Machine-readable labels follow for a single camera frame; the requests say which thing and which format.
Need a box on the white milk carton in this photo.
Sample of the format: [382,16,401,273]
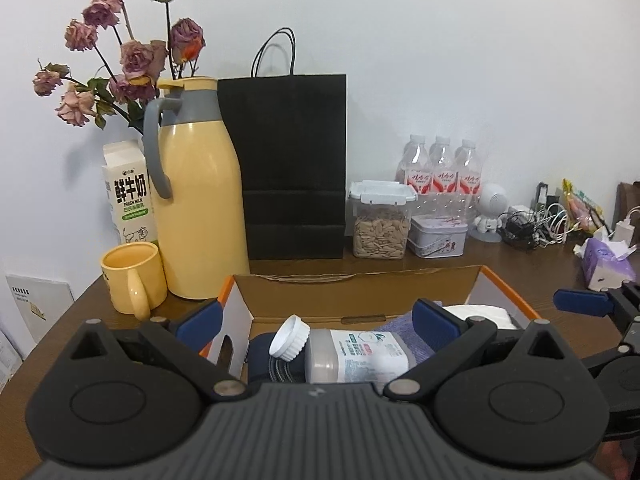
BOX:
[102,140,160,248]

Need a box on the white board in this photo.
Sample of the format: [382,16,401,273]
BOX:
[5,274,76,360]
[0,330,23,392]

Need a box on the printed tin box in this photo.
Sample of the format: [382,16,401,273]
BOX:
[407,215,469,259]

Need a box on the brown paper bag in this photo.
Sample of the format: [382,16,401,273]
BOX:
[617,181,640,221]

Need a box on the purple tissue pack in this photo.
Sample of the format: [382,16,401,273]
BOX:
[572,232,638,292]

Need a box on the red cardboard box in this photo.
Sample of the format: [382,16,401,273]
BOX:
[200,265,543,381]

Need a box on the dried pink rose bouquet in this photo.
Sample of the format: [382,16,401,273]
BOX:
[32,0,206,133]

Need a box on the small black device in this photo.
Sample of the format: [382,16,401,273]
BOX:
[536,181,565,211]

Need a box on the black cable bundle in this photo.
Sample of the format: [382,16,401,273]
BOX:
[500,210,543,251]

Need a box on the clear water bottle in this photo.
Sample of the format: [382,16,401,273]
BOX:
[428,135,458,196]
[454,139,485,223]
[397,134,432,196]

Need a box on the clear seed container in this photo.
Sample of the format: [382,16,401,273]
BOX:
[348,180,418,260]

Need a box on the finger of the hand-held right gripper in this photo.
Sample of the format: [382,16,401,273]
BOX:
[553,280,640,346]
[580,342,640,378]

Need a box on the plastic bottle with white cap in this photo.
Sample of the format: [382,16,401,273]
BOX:
[269,314,417,385]

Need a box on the dark blue pouch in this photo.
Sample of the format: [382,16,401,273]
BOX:
[247,335,313,385]

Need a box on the white robot figurine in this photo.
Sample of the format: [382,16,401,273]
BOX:
[472,182,510,244]

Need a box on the colourful snack packet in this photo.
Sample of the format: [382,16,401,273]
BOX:
[561,178,606,233]

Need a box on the black paper bag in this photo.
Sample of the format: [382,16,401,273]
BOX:
[217,27,348,261]

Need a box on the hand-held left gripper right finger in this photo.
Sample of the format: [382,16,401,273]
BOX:
[383,298,568,403]

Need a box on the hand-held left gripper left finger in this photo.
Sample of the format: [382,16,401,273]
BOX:
[70,300,249,401]

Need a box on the yellow thermos jug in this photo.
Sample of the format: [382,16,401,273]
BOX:
[142,76,251,301]

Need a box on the yellow mug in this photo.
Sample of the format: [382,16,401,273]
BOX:
[100,242,168,321]

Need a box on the white plastic bag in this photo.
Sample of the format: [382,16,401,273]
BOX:
[442,304,523,331]

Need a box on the purple cloth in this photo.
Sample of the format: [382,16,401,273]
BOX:
[387,312,441,366]

